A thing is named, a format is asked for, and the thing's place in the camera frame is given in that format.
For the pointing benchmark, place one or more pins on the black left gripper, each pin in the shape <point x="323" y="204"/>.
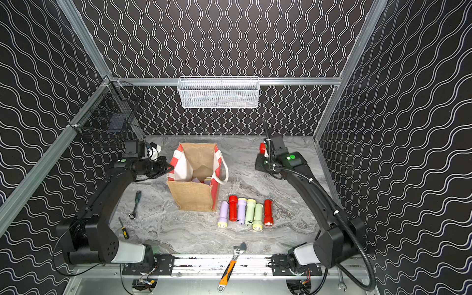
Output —
<point x="162" y="166"/>

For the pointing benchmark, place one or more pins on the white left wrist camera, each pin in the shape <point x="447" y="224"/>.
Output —
<point x="153" y="150"/>

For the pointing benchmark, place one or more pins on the light green flashlight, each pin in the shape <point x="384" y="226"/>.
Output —
<point x="250" y="210"/>
<point x="258" y="217"/>

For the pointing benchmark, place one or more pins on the yellow black small screwdriver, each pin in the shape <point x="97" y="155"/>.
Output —
<point x="124" y="230"/>

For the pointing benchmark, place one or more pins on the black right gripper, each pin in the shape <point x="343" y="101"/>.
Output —
<point x="271" y="146"/>

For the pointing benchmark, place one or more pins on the jute tote bag red trim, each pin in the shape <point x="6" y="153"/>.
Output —
<point x="199" y="169"/>

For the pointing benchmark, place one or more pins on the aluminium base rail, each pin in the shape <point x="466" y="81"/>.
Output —
<point x="202" y="266"/>

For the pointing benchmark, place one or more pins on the silver combination wrench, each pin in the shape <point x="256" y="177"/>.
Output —
<point x="341" y="285"/>

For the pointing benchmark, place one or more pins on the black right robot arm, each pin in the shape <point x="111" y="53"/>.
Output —
<point x="341" y="236"/>

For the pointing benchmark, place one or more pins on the white wire mesh basket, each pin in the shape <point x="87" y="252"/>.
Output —
<point x="219" y="92"/>

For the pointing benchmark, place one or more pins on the red flashlight front row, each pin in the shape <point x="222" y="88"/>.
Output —
<point x="233" y="200"/>

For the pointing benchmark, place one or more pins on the orange handled adjustable wrench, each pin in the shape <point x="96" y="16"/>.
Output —
<point x="238" y="250"/>

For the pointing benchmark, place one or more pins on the lavender flashlight yellow head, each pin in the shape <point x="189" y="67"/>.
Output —
<point x="224" y="213"/>

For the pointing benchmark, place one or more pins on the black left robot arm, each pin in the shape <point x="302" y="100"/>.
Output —
<point x="87" y="238"/>

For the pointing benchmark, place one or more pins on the black wire mesh basket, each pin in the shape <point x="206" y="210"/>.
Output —
<point x="110" y="117"/>

